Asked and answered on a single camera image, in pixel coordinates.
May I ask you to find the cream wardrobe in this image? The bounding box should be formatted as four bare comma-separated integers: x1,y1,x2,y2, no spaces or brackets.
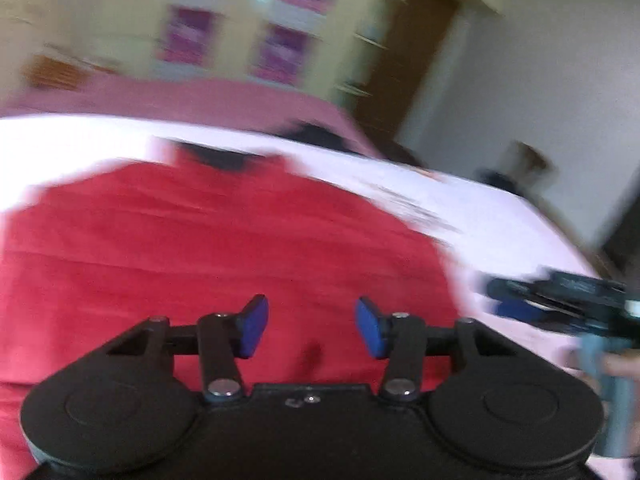
120,0,416,106

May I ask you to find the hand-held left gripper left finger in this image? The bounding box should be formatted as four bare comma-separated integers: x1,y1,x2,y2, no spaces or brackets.
102,294,271,404

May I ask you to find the person's right hand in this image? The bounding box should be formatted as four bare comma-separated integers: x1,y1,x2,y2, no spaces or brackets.
600,352,640,380

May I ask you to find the dark cloth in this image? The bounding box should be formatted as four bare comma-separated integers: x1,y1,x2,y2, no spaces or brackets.
277,120,362,152

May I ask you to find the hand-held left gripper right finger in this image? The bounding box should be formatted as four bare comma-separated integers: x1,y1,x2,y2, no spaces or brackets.
354,296,521,404

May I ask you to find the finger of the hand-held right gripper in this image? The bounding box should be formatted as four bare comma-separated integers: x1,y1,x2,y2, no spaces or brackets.
486,275,553,307
492,297,552,327

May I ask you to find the red puffer jacket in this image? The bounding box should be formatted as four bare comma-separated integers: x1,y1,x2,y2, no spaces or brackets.
0,141,463,480

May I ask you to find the pink bed sheet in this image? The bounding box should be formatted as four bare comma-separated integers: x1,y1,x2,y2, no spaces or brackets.
0,71,383,161

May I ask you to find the white corner shelf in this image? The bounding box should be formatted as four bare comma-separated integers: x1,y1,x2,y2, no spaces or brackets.
336,0,396,98

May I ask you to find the white floral blanket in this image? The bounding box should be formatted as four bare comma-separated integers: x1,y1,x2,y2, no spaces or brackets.
0,112,640,480

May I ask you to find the brown wooden door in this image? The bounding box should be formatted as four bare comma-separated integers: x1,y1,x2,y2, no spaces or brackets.
357,0,460,147

